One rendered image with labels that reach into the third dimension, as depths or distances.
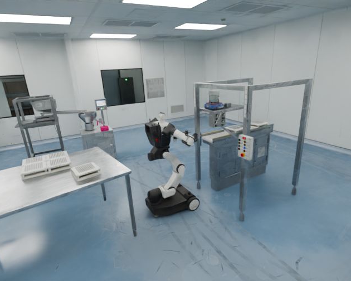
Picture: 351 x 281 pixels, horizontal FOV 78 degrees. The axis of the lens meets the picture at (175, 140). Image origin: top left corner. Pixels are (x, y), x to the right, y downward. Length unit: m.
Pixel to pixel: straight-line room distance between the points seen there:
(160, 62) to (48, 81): 3.60
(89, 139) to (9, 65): 3.53
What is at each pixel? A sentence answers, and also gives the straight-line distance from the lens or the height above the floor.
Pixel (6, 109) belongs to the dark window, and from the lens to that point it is 7.58.
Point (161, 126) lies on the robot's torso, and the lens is 2.68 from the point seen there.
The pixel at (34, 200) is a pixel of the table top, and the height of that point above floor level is 0.89.
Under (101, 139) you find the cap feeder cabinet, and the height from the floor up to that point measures 0.60.
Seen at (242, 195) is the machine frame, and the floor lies 0.39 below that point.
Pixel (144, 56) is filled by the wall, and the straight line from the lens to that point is 7.92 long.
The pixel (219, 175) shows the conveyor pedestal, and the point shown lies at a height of 0.28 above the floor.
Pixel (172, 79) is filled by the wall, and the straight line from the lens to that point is 8.34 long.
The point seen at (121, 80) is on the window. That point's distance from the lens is 7.66.
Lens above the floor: 1.93
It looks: 18 degrees down
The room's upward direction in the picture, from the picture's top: 3 degrees counter-clockwise
